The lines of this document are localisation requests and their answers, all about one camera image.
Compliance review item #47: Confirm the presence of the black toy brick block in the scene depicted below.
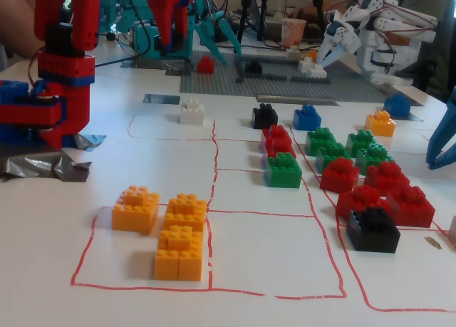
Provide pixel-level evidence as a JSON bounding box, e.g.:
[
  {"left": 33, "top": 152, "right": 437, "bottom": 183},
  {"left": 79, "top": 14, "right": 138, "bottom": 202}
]
[
  {"left": 171, "top": 20, "right": 196, "bottom": 54},
  {"left": 346, "top": 206, "right": 401, "bottom": 254},
  {"left": 244, "top": 60, "right": 264, "bottom": 75},
  {"left": 252, "top": 103, "right": 279, "bottom": 130}
]

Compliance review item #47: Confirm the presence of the blue toy brick block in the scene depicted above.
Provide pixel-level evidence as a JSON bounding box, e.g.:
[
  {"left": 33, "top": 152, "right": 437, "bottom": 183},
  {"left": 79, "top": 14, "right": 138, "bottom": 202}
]
[
  {"left": 292, "top": 104, "right": 322, "bottom": 132},
  {"left": 383, "top": 93, "right": 413, "bottom": 116}
]

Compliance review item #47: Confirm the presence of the small brown scrap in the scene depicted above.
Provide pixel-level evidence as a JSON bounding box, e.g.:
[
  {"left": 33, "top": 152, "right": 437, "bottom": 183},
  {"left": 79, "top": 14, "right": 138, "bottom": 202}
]
[{"left": 423, "top": 236, "right": 444, "bottom": 251}]

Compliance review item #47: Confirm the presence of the black red white servo cable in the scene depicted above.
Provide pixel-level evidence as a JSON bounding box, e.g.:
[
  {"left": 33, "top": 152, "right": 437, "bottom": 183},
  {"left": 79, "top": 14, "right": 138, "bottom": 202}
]
[{"left": 27, "top": 48, "right": 48, "bottom": 93}]

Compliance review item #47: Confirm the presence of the pink dotted paper cup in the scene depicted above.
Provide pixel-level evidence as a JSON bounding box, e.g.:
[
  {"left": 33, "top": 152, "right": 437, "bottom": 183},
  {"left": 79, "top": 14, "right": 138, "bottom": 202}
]
[{"left": 281, "top": 18, "right": 308, "bottom": 48}]

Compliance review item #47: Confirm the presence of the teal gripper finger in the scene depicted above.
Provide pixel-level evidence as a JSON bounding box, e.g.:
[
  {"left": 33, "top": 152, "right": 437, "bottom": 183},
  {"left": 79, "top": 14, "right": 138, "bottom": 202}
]
[
  {"left": 213, "top": 16, "right": 244, "bottom": 60},
  {"left": 195, "top": 18, "right": 228, "bottom": 66}
]

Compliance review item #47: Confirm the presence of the white toy brick block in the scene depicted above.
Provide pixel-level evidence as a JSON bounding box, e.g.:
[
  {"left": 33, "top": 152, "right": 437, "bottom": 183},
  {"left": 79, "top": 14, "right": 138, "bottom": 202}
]
[
  {"left": 298, "top": 56, "right": 328, "bottom": 79},
  {"left": 179, "top": 98, "right": 206, "bottom": 126}
]

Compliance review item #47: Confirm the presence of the yellow toy brick block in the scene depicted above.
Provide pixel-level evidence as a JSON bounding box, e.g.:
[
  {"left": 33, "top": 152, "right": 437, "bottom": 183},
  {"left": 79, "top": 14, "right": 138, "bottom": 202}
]
[
  {"left": 154, "top": 224, "right": 205, "bottom": 282},
  {"left": 363, "top": 110, "right": 397, "bottom": 136},
  {"left": 110, "top": 185, "right": 160, "bottom": 234},
  {"left": 163, "top": 192, "right": 208, "bottom": 234}
]

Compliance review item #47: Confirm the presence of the red toy brick block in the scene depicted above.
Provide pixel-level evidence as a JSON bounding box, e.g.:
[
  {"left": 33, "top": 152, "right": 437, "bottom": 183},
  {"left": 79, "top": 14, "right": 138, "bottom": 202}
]
[
  {"left": 363, "top": 161, "right": 411, "bottom": 197},
  {"left": 385, "top": 185, "right": 437, "bottom": 229},
  {"left": 319, "top": 156, "right": 361, "bottom": 194},
  {"left": 264, "top": 135, "right": 297, "bottom": 161},
  {"left": 262, "top": 124, "right": 291, "bottom": 143},
  {"left": 196, "top": 55, "right": 216, "bottom": 75},
  {"left": 336, "top": 184, "right": 391, "bottom": 223}
]

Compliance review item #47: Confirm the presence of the silver duct tape patch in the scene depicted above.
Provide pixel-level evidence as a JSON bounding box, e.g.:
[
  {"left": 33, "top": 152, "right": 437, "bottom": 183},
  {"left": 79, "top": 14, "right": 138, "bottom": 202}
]
[{"left": 120, "top": 57, "right": 195, "bottom": 76}]

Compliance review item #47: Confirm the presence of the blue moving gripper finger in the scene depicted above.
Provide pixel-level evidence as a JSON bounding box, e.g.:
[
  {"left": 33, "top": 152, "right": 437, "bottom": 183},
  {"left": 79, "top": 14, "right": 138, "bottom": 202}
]
[{"left": 173, "top": 0, "right": 197, "bottom": 24}]

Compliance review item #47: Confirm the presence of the grey studded baseplate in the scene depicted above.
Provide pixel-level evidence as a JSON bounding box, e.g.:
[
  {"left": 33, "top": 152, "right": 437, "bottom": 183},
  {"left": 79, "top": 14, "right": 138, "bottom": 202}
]
[{"left": 179, "top": 50, "right": 425, "bottom": 105}]

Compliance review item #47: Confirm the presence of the red fixed gripper finger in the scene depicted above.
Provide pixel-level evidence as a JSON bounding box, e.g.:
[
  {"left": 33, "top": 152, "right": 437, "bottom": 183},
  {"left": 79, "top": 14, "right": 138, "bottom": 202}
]
[{"left": 147, "top": 0, "right": 180, "bottom": 46}]

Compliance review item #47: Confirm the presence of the bare person forearm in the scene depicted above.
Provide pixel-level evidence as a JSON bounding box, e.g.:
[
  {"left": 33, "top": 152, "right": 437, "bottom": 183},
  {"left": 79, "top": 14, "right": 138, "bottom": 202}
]
[{"left": 0, "top": 0, "right": 41, "bottom": 59}]

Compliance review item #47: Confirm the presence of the green toy brick block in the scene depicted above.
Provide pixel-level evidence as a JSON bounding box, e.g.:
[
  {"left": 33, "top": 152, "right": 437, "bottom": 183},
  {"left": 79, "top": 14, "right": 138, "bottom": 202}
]
[
  {"left": 346, "top": 128, "right": 379, "bottom": 157},
  {"left": 355, "top": 145, "right": 395, "bottom": 175},
  {"left": 304, "top": 127, "right": 343, "bottom": 157},
  {"left": 264, "top": 152, "right": 304, "bottom": 190},
  {"left": 314, "top": 142, "right": 352, "bottom": 173}
]

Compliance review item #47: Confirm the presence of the crumpled silver duct tape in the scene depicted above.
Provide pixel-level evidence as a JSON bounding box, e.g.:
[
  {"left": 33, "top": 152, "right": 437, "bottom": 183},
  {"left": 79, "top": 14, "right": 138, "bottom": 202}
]
[{"left": 0, "top": 132, "right": 108, "bottom": 183}]

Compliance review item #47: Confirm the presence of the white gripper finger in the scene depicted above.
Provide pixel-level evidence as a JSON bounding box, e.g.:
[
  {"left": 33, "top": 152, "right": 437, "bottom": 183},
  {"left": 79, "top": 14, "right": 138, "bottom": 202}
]
[
  {"left": 316, "top": 41, "right": 343, "bottom": 66},
  {"left": 321, "top": 43, "right": 352, "bottom": 71}
]

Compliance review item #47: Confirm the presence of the blue idle gripper finger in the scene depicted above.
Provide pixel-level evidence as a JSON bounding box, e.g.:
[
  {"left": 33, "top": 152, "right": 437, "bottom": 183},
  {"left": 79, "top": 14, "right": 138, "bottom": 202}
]
[
  {"left": 435, "top": 140, "right": 456, "bottom": 169},
  {"left": 425, "top": 89, "right": 456, "bottom": 170}
]

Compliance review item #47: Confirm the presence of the grey duct tape strip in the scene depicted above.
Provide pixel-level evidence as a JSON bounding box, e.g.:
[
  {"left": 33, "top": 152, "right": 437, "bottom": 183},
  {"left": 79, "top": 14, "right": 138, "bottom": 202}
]
[{"left": 256, "top": 94, "right": 341, "bottom": 107}]

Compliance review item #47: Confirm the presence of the black tripod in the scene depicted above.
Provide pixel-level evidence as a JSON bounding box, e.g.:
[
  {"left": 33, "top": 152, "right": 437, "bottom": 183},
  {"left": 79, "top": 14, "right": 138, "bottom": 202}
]
[
  {"left": 236, "top": 0, "right": 272, "bottom": 45},
  {"left": 309, "top": 0, "right": 327, "bottom": 33}
]

